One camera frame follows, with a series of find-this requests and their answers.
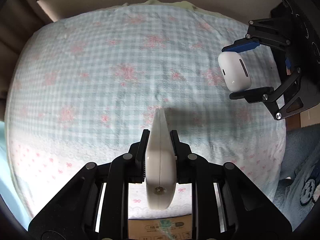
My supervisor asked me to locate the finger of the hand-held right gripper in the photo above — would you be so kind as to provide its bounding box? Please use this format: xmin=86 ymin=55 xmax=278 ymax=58
xmin=229 ymin=68 xmax=305 ymax=121
xmin=222 ymin=16 xmax=293 ymax=54

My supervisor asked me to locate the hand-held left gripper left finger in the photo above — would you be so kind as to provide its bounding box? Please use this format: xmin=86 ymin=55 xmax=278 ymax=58
xmin=27 ymin=129 xmax=150 ymax=232

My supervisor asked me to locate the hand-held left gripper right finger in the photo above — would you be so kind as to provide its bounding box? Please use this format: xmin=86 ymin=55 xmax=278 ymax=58
xmin=170 ymin=130 xmax=292 ymax=232

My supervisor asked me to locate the white round case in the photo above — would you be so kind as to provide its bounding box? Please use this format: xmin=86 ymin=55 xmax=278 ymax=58
xmin=145 ymin=108 xmax=177 ymax=210

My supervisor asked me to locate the white earbuds case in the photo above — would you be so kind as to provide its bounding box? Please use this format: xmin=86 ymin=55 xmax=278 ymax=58
xmin=217 ymin=51 xmax=252 ymax=92

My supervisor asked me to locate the cardboard box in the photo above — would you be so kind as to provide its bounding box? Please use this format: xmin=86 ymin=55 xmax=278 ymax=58
xmin=128 ymin=219 xmax=193 ymax=240

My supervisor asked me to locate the blue printed rug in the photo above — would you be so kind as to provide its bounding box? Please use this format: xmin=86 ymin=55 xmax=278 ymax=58
xmin=271 ymin=124 xmax=320 ymax=231

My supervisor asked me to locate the checked floral bed sheet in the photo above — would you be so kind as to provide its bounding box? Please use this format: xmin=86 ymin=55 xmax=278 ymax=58
xmin=4 ymin=4 xmax=288 ymax=221

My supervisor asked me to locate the green mattress cover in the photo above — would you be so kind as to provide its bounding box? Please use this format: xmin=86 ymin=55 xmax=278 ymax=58
xmin=122 ymin=0 xmax=226 ymax=18

